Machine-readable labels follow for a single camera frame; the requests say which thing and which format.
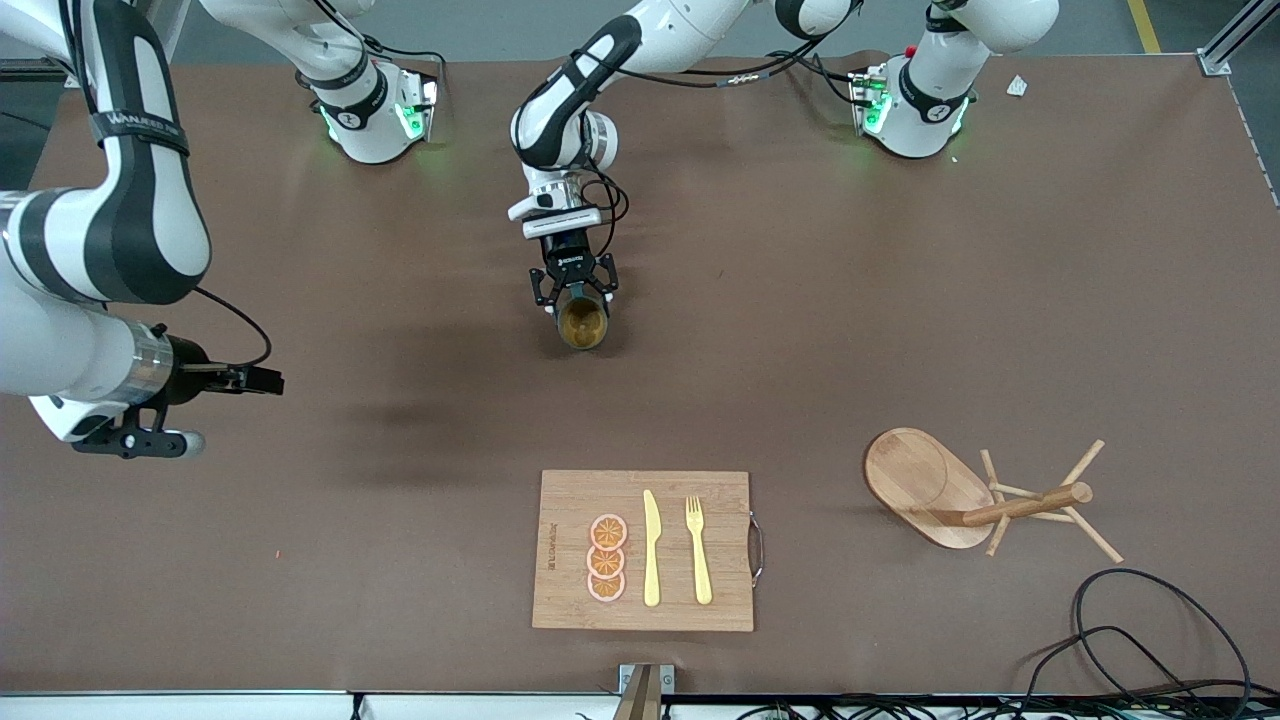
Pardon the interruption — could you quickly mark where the aluminium frame profile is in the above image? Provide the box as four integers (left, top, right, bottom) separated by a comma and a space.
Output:
1198, 0, 1280, 77
0, 55, 101, 87

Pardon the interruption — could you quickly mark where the yellow plastic knife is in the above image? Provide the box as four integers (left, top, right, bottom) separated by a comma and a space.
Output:
642, 489, 663, 608

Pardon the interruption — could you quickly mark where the teal cup with handle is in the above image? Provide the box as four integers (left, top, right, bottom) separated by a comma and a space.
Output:
555, 283, 611, 352

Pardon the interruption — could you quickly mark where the metal table bracket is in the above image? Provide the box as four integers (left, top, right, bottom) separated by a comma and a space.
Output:
612, 663, 676, 720

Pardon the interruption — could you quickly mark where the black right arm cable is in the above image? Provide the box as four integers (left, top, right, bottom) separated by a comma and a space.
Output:
194, 287, 274, 369

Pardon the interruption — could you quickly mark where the black cable bundle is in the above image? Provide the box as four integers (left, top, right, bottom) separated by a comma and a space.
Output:
735, 695, 1280, 720

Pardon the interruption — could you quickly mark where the black base cable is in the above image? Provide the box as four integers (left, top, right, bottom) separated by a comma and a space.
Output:
690, 40, 863, 107
355, 36, 448, 101

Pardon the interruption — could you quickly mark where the black looped cable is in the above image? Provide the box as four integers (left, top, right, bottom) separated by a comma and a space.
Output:
1020, 626, 1201, 703
1072, 567, 1253, 701

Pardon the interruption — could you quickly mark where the yellow plastic fork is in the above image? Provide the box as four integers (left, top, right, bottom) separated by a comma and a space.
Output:
685, 496, 714, 606

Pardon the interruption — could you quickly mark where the bamboo cutting board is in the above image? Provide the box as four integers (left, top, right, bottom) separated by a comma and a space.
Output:
531, 469, 766, 633

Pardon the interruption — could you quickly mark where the wooden mug tree rack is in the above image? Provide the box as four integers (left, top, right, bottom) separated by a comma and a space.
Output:
864, 427, 1124, 563

